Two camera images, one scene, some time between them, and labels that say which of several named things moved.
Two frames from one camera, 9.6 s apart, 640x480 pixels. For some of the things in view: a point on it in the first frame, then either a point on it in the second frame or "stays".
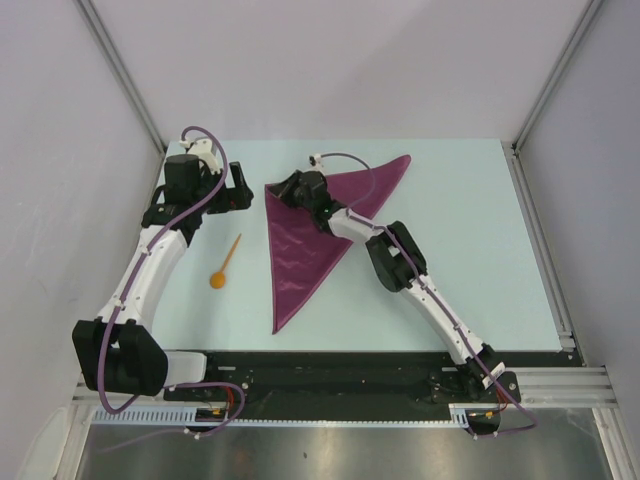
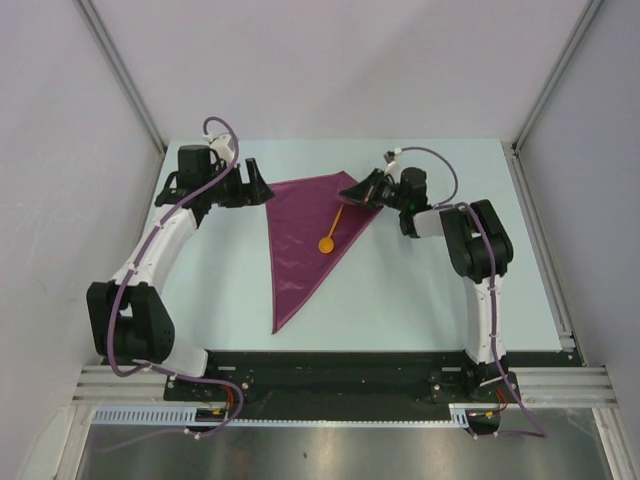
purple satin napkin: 300,250 stays
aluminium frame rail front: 541,387 stays
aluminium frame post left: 100,33 stays
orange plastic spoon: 217,279 -> 326,243
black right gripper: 284,189 -> 366,191
